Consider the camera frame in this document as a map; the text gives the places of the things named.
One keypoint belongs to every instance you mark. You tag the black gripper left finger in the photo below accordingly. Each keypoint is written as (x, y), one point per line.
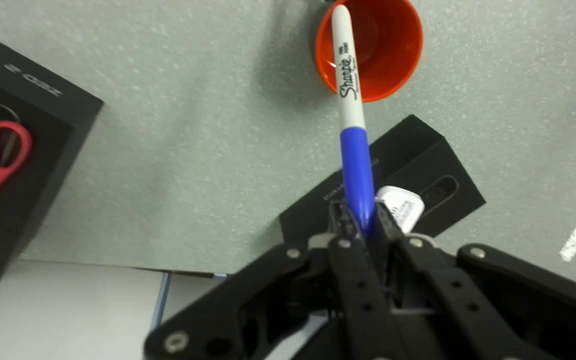
(355, 301)

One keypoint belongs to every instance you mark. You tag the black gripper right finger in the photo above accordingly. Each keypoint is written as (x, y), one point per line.
(475, 301)

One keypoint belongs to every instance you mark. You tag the blue capped white marker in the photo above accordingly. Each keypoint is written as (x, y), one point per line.
(350, 100)

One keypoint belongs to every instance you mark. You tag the black cup red inside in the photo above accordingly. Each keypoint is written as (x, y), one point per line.
(395, 52)

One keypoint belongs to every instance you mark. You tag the small white rounded object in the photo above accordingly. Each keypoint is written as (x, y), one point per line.
(404, 206)

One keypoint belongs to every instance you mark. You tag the white tape strip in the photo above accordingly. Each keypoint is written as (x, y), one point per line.
(574, 243)

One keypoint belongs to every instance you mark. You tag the black box with white item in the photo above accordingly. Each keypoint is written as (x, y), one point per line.
(429, 161)

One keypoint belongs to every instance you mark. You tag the black box holding scissors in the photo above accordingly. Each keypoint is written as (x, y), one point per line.
(40, 166)

